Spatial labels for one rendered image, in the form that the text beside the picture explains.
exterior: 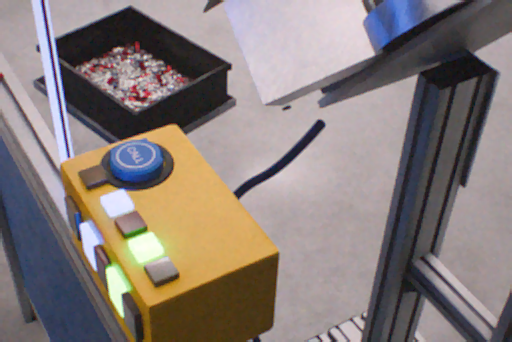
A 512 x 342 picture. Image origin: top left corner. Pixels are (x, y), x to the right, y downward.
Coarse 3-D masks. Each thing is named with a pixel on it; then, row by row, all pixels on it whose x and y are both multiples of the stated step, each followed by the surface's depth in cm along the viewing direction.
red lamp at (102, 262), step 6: (96, 246) 52; (96, 252) 52; (102, 252) 52; (96, 258) 52; (102, 258) 51; (108, 258) 51; (96, 264) 53; (102, 264) 51; (108, 264) 51; (102, 270) 52; (102, 276) 53; (102, 282) 53; (108, 288) 53
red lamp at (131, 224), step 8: (120, 216) 52; (128, 216) 52; (136, 216) 52; (120, 224) 51; (128, 224) 51; (136, 224) 51; (144, 224) 51; (120, 232) 51; (128, 232) 50; (136, 232) 51
